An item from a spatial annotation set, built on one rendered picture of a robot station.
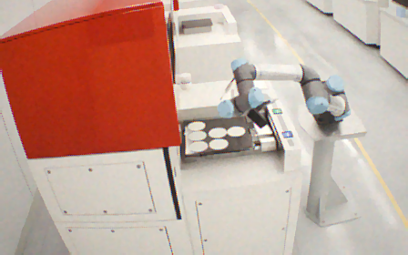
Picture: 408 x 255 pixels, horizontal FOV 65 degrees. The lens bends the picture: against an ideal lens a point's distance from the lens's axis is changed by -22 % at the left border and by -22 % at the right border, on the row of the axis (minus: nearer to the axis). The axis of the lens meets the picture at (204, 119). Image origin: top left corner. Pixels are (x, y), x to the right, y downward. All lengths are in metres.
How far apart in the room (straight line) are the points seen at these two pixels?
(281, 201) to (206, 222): 0.42
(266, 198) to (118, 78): 1.02
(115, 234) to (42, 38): 1.04
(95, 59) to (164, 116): 0.36
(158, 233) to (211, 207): 0.34
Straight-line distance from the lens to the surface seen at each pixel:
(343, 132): 2.44
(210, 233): 2.21
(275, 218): 2.20
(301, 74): 1.87
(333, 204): 3.08
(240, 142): 2.18
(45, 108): 1.61
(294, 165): 2.06
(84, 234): 2.01
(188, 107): 2.44
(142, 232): 1.92
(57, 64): 1.50
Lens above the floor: 2.08
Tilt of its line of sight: 29 degrees down
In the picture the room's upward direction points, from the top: 6 degrees counter-clockwise
